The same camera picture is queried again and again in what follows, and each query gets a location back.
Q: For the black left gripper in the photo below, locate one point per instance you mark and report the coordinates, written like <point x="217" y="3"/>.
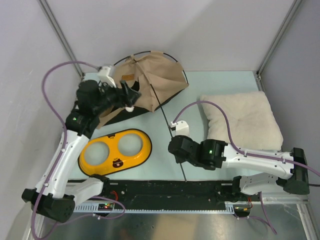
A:
<point x="126" y="96"/>

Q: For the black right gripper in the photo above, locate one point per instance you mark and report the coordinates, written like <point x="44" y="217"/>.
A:
<point x="178" y="160"/>

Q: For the beige fabric pet tent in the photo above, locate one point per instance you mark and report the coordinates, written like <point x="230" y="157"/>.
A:
<point x="158" y="78"/>

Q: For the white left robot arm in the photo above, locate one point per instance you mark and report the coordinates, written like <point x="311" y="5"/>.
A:
<point x="49" y="198"/>

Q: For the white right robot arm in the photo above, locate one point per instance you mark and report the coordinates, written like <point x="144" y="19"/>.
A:
<point x="286" y="170"/>

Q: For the white pompom toy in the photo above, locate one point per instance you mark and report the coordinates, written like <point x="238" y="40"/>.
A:
<point x="129" y="109"/>

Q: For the yellow double bowl holder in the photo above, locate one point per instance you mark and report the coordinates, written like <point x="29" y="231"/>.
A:
<point x="115" y="152"/>

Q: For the cream fluffy cushion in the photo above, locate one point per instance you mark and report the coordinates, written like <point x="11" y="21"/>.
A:
<point x="251" y="120"/>

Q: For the small circuit board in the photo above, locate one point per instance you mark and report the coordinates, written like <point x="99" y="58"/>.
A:
<point x="106" y="206"/>

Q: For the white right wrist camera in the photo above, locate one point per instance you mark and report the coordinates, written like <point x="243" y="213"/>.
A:
<point x="180" y="128"/>

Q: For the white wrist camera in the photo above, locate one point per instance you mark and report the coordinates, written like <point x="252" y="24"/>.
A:
<point x="180" y="128"/>
<point x="106" y="73"/>

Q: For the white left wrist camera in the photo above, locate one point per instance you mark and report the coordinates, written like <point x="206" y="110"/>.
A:
<point x="106" y="73"/>

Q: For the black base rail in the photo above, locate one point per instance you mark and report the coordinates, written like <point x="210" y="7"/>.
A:
<point x="165" y="195"/>

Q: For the left aluminium frame post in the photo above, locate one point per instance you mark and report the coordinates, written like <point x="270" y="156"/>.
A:
<point x="52" y="20"/>

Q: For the aluminium frame post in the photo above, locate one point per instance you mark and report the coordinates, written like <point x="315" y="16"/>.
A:
<point x="52" y="20"/>
<point x="286" y="23"/>

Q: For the right aluminium frame post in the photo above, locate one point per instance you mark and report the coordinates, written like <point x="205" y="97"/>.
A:
<point x="286" y="23"/>

